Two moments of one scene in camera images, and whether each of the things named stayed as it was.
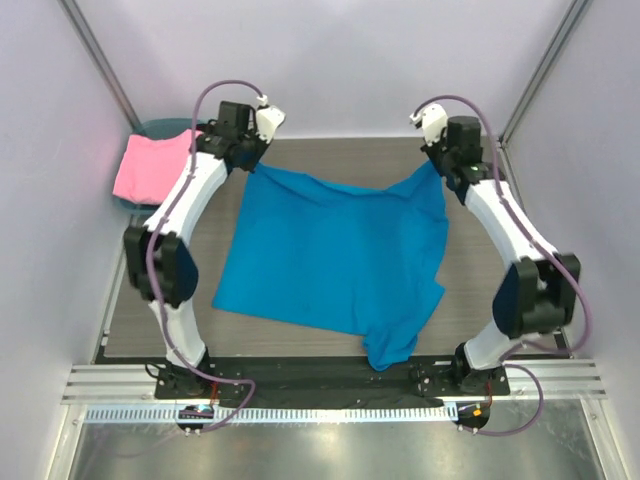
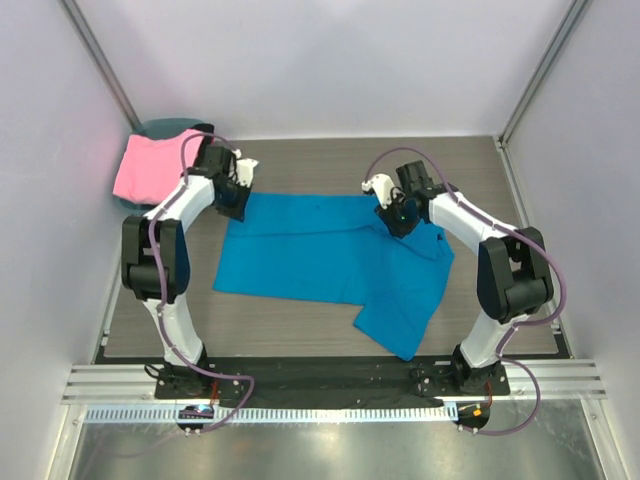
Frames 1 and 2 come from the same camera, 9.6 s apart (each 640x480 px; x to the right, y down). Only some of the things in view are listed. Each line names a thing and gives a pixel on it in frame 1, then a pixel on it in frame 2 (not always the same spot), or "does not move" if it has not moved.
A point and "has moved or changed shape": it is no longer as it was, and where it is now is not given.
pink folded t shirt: [150, 167] does not move
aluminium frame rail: [567, 381] does not move
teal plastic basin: [158, 128] does not move
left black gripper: [250, 156] to [232, 205]
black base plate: [328, 382] does not move
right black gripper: [441, 161] to [395, 225]
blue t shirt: [364, 261] has moved or changed shape
